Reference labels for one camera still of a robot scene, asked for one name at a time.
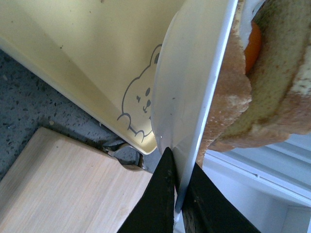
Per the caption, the yellow bear tray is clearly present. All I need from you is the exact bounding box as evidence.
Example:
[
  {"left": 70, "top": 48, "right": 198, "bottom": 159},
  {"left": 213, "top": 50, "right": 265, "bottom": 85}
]
[{"left": 0, "top": 0, "right": 183, "bottom": 154}]

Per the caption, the fried egg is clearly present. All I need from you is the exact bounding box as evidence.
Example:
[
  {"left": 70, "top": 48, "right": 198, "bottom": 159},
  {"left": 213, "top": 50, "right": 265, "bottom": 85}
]
[{"left": 239, "top": 0, "right": 264, "bottom": 75}]

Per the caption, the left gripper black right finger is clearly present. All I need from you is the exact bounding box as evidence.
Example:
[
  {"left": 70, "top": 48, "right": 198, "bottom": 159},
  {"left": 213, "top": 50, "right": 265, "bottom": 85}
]
[{"left": 182, "top": 164, "right": 259, "bottom": 233}]

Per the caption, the wooden cutting board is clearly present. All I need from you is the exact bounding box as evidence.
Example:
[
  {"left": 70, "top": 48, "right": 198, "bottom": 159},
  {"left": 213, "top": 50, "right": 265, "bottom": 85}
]
[{"left": 0, "top": 128, "right": 152, "bottom": 233}]

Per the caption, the metal board handle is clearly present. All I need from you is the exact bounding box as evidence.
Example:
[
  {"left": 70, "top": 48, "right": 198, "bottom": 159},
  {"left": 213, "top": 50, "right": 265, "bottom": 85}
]
[{"left": 102, "top": 139, "right": 145, "bottom": 169}]

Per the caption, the bread slice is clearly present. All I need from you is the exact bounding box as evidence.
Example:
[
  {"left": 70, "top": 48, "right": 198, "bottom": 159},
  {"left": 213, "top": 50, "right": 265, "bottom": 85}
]
[
  {"left": 196, "top": 0, "right": 292, "bottom": 165},
  {"left": 223, "top": 0, "right": 311, "bottom": 138}
]

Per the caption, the white plate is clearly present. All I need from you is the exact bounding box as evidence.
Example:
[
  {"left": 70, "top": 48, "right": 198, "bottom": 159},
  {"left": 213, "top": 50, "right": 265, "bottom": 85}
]
[{"left": 151, "top": 0, "right": 238, "bottom": 221}]

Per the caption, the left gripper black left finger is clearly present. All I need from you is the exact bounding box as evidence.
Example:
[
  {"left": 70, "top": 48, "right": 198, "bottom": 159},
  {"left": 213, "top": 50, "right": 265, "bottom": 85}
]
[{"left": 118, "top": 148, "right": 176, "bottom": 233}]

